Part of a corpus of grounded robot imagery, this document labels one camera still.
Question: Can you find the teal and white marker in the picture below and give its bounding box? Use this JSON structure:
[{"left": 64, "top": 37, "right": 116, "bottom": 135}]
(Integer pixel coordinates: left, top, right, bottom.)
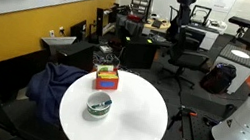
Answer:
[{"left": 91, "top": 96, "right": 113, "bottom": 111}]

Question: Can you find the white drawer cabinet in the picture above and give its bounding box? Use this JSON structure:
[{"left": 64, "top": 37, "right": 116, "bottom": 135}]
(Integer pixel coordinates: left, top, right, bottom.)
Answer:
[{"left": 183, "top": 21, "right": 221, "bottom": 52}]

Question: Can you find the black office chair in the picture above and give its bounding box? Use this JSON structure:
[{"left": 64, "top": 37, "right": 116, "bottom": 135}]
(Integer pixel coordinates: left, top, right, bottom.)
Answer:
[{"left": 157, "top": 22, "right": 215, "bottom": 94}]

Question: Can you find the black desk block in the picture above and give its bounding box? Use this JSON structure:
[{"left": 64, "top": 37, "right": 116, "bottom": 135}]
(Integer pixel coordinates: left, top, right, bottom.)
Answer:
[{"left": 119, "top": 33, "right": 160, "bottom": 73}]

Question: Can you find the white stand with round disc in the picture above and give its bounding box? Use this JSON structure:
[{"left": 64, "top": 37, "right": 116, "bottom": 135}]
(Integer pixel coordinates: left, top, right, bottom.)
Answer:
[{"left": 208, "top": 42, "right": 250, "bottom": 98}]

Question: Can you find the black backpack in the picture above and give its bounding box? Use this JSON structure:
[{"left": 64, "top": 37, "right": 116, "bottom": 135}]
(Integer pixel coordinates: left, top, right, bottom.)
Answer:
[{"left": 199, "top": 59, "right": 239, "bottom": 97}]

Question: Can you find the red box with blue label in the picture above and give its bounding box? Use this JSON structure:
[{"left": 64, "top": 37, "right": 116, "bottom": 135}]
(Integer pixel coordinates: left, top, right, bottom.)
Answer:
[{"left": 93, "top": 63, "right": 122, "bottom": 94}]

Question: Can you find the black low cabinet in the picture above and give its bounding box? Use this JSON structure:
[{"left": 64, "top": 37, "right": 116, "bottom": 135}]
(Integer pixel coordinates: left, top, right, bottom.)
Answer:
[{"left": 54, "top": 36, "right": 97, "bottom": 73}]

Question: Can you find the white tray shelf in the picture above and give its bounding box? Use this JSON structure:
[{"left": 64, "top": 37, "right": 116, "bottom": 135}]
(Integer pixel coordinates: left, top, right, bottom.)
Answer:
[{"left": 40, "top": 31, "right": 78, "bottom": 52}]

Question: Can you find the dark blue blanket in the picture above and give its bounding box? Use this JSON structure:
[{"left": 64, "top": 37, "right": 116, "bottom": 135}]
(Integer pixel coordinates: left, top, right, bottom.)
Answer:
[{"left": 21, "top": 58, "right": 90, "bottom": 131}]

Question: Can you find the black frame 3D printer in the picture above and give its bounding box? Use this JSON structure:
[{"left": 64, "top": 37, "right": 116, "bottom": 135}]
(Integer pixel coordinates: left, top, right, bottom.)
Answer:
[{"left": 188, "top": 4, "right": 213, "bottom": 27}]

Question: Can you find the black bar camera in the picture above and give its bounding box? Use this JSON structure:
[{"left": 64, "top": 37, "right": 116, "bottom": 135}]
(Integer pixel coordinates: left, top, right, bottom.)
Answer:
[{"left": 227, "top": 15, "right": 250, "bottom": 30}]

